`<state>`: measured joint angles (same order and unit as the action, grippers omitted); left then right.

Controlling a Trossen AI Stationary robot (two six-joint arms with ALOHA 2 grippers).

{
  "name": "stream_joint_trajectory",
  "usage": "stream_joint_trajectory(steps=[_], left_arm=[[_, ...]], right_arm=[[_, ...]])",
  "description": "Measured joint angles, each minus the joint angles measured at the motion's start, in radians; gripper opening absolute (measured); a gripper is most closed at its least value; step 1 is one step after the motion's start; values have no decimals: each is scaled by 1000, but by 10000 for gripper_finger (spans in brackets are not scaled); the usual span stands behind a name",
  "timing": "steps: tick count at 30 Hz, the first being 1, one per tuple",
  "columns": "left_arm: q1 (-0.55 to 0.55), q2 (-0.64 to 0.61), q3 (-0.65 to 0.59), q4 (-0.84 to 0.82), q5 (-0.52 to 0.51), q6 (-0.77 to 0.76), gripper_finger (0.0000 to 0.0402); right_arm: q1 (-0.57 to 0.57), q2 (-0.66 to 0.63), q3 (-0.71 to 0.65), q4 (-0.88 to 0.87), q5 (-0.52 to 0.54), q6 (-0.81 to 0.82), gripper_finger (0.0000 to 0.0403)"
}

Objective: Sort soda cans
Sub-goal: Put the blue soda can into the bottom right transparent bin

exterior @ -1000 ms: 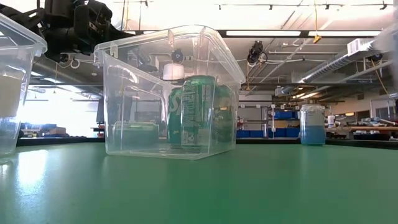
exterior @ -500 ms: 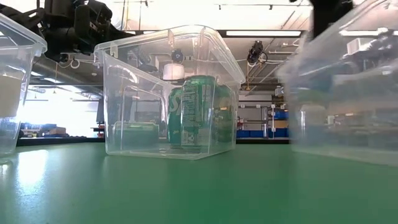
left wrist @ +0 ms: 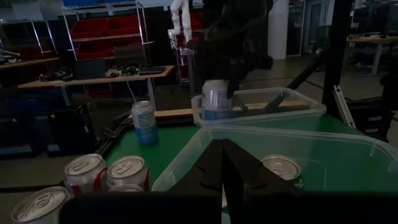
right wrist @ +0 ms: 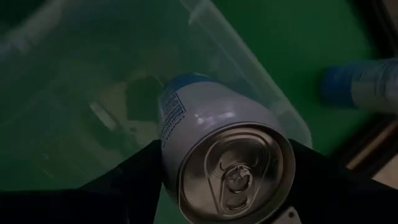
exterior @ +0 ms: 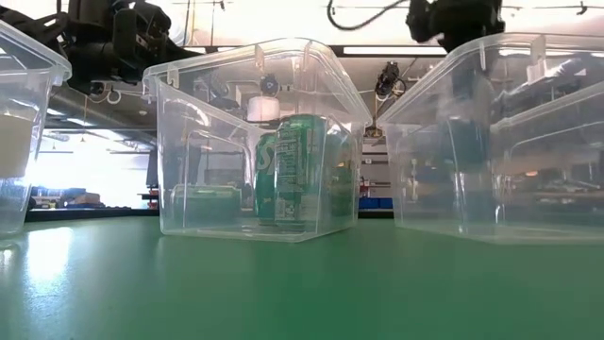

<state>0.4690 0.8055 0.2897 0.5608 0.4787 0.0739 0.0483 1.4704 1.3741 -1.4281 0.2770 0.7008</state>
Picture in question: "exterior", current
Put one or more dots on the blue storage bin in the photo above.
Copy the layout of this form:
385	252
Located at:
377	203

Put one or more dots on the black hanging device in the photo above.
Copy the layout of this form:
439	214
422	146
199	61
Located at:
388	80

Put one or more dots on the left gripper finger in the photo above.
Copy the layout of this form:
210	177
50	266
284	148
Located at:
177	52

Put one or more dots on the white cylinder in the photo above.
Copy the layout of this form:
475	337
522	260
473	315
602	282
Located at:
264	109

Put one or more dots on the clear plastic bin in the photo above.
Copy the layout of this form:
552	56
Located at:
42	71
198	141
542	212

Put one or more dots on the black round device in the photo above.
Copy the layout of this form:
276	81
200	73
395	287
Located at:
270	86

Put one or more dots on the white ceiling light bar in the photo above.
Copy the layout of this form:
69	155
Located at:
391	50

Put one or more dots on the red wall box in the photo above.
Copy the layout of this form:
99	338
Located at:
364	186

